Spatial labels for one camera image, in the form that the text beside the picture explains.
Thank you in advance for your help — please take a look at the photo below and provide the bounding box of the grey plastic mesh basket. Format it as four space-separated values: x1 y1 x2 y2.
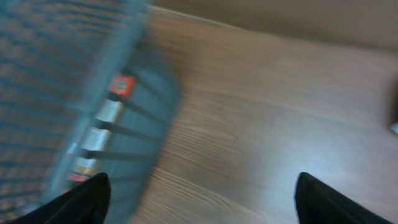
1 0 180 223

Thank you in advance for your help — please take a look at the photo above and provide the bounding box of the orange spaghetti packet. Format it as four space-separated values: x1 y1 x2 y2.
64 73 136 192

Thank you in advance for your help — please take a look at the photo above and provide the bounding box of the green wet wipes packet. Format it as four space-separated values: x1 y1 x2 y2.
390 121 398 134

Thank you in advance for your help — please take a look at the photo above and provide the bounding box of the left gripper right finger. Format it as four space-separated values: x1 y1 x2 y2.
294 172 391 224

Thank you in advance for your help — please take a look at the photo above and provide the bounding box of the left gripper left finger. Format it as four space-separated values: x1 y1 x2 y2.
10 172 111 224

